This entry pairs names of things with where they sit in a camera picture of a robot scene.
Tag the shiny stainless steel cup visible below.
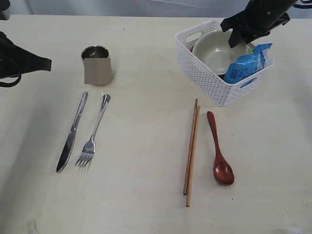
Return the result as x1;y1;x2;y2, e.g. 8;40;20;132
80;45;113;86

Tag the white woven plastic basket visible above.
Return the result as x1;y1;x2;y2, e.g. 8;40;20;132
175;18;273;106

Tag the reddish brown wooden spoon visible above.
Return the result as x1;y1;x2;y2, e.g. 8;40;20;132
207;111;234;186

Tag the dark wooden chopstick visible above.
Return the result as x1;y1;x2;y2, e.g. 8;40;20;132
183;98;198;195

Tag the short metal spoon handle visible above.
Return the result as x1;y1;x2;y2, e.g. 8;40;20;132
75;94;111;168

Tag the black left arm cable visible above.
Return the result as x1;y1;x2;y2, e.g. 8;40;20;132
0;72;23;89

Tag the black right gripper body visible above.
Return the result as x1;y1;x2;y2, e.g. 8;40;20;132
229;0;299;44

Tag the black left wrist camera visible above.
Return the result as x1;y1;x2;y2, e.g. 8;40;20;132
0;0;11;20

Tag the pale green ceramic bowl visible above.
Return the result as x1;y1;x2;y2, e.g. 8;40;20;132
192;30;247;75

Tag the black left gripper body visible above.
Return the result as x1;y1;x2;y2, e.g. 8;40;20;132
0;32;29;78

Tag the light wooden chopstick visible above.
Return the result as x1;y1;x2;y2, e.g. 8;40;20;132
186;106;200;207

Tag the blue snack packet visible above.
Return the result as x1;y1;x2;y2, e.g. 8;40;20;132
223;43;272;84

